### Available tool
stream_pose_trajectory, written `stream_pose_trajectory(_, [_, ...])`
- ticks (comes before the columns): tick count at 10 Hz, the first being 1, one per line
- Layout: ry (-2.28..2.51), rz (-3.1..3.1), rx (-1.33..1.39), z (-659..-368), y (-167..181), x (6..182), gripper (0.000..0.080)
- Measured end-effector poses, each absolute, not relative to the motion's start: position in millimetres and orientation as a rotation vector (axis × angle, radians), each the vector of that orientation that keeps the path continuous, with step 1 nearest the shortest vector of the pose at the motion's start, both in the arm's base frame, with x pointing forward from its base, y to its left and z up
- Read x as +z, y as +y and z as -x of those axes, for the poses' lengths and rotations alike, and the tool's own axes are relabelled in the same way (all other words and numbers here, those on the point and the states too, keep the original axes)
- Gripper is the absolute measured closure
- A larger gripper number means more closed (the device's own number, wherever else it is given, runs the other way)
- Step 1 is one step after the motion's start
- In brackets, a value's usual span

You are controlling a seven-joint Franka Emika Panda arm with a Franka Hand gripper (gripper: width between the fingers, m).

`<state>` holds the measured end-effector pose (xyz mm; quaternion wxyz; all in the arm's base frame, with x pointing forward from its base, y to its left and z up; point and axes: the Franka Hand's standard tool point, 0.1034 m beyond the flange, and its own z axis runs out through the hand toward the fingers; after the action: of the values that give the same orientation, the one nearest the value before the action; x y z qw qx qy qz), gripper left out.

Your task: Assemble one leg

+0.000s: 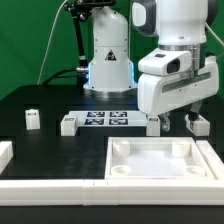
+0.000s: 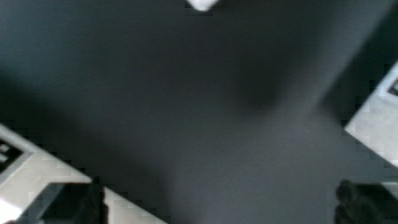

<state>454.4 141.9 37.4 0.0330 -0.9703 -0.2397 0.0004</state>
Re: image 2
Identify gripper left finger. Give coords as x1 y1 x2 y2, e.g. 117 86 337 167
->
23 183 108 224

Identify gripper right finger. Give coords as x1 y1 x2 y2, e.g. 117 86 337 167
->
334 180 398 224

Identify white square table top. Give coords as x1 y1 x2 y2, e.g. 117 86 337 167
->
344 62 398 167

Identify white U-shaped fence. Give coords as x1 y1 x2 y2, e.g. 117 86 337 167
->
0 124 170 224

